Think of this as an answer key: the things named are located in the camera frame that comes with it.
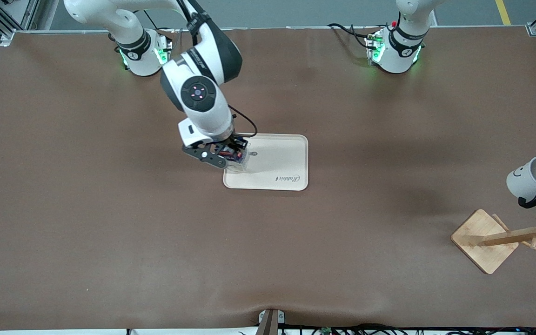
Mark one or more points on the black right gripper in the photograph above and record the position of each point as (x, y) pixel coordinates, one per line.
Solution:
(227, 144)

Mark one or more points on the blue milk carton green cap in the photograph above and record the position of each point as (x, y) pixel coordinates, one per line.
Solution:
(242, 160)

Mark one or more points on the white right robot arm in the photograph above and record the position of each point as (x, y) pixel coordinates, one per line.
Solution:
(203, 97)

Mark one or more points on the wooden cup rack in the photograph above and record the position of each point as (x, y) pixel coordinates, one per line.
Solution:
(484, 242)

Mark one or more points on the beige plastic tray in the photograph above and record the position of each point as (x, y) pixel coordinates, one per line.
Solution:
(272, 163)

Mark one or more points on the brown table cover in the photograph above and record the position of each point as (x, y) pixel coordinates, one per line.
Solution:
(110, 232)

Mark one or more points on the metal table clamp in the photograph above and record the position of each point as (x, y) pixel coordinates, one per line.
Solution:
(271, 321)

